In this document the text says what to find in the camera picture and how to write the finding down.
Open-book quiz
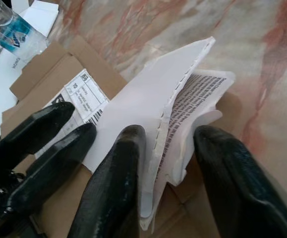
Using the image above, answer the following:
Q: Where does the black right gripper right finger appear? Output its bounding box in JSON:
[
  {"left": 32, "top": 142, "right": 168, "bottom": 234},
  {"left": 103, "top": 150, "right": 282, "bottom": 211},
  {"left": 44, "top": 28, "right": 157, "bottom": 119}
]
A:
[{"left": 193, "top": 125, "right": 287, "bottom": 238}]

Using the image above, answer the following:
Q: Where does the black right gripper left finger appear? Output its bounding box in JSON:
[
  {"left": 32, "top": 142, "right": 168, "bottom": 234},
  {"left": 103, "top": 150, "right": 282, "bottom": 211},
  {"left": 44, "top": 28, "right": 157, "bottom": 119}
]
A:
[{"left": 66, "top": 124, "right": 147, "bottom": 238}]

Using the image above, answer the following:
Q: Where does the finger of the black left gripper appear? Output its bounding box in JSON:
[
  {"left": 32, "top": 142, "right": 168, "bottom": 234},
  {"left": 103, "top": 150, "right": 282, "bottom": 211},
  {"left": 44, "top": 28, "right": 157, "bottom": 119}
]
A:
[
  {"left": 5, "top": 122, "right": 97, "bottom": 214},
  {"left": 0, "top": 101, "right": 75, "bottom": 172}
]

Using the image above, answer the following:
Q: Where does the torn white paper mailer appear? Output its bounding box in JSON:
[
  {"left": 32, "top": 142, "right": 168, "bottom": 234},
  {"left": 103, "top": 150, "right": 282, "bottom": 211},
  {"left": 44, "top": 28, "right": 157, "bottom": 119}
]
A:
[{"left": 82, "top": 36, "right": 236, "bottom": 231}]

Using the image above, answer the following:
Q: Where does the flattened brown cardboard box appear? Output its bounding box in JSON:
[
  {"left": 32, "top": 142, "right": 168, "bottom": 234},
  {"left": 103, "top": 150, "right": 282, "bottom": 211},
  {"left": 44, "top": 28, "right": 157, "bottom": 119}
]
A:
[{"left": 0, "top": 34, "right": 244, "bottom": 238}]

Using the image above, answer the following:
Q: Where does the clear plastic bottle blue label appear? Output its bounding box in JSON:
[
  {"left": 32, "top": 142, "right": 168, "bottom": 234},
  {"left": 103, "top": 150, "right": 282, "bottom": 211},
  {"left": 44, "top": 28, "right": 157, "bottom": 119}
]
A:
[{"left": 0, "top": 0, "right": 49, "bottom": 61}]

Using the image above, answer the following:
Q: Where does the small open white box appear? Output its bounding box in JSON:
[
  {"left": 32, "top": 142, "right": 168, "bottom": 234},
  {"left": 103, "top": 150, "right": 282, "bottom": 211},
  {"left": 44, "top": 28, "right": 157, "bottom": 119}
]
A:
[{"left": 16, "top": 0, "right": 59, "bottom": 38}]

